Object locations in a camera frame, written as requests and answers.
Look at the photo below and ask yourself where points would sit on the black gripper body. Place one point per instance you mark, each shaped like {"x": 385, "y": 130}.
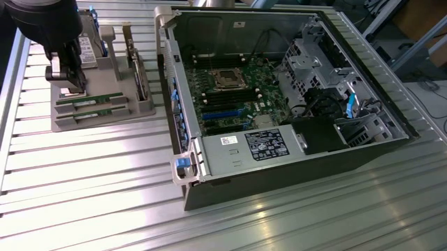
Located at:
{"x": 45, "y": 23}

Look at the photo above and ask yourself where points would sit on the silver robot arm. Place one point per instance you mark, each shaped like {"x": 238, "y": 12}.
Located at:
{"x": 210, "y": 2}

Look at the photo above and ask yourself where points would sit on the green RAM stick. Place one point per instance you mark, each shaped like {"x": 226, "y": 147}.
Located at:
{"x": 92, "y": 113}
{"x": 93, "y": 98}

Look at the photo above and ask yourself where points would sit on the black RAM slot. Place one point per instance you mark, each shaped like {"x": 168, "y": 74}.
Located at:
{"x": 230, "y": 95}
{"x": 220, "y": 59}
{"x": 233, "y": 101}
{"x": 220, "y": 55}
{"x": 232, "y": 98}
{"x": 222, "y": 66}
{"x": 229, "y": 92}
{"x": 221, "y": 62}

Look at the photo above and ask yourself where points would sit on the hard disk with blue rails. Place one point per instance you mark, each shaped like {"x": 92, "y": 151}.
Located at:
{"x": 86, "y": 44}

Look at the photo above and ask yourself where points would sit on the grey parts rack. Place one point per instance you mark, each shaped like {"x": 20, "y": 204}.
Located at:
{"x": 101, "y": 117}

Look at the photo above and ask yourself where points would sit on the CPU socket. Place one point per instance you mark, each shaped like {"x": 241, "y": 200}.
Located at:
{"x": 225, "y": 79}

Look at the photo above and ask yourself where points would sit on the black expansion slot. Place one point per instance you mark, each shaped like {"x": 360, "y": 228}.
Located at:
{"x": 224, "y": 128}
{"x": 222, "y": 108}

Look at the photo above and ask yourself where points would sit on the blue expansion slot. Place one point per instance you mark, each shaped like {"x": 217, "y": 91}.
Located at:
{"x": 221, "y": 114}

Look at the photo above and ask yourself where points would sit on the blue case release latch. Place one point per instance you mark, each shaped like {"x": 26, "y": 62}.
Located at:
{"x": 181, "y": 162}

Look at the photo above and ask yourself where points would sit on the green motherboard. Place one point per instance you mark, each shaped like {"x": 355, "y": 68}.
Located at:
{"x": 265, "y": 78}

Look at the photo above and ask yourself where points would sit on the grey power supply unit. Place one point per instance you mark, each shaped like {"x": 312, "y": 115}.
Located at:
{"x": 222, "y": 157}

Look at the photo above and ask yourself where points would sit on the silver chipset heatsink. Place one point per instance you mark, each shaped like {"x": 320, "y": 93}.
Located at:
{"x": 264, "y": 121}

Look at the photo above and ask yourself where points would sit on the metal disk bay cage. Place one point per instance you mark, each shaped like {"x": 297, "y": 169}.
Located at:
{"x": 303, "y": 65}

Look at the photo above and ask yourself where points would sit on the black open PC case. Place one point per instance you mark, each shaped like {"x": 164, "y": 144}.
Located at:
{"x": 265, "y": 180}

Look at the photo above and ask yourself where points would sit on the black plastic air shroud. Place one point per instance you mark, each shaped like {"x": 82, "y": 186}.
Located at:
{"x": 317, "y": 136}

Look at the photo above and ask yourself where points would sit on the blue disk bay lever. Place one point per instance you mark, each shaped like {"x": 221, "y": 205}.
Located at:
{"x": 349, "y": 104}

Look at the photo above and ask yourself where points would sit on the brown cardboard box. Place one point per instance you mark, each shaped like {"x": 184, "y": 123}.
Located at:
{"x": 419, "y": 18}

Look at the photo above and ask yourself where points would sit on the graphics card with metal bracket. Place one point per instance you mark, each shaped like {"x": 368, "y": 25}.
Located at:
{"x": 137, "y": 73}

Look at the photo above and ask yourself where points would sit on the blue metal frame desk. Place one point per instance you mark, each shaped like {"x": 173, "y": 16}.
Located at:
{"x": 419, "y": 49}

